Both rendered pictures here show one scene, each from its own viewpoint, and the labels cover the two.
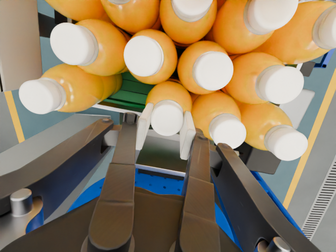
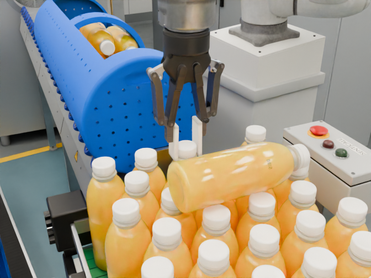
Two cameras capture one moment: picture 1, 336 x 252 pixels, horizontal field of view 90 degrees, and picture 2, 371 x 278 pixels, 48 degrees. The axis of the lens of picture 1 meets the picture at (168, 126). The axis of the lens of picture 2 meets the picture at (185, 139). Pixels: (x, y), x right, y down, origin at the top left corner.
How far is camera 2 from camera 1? 0.64 m
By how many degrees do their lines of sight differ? 44
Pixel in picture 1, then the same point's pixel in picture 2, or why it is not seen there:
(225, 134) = (148, 152)
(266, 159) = (65, 202)
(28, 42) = not seen: hidden behind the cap
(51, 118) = not seen: hidden behind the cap
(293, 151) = (99, 161)
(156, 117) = (192, 144)
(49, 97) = (250, 131)
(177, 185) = (130, 159)
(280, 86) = (138, 175)
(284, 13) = (167, 193)
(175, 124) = (180, 145)
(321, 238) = not seen: outside the picture
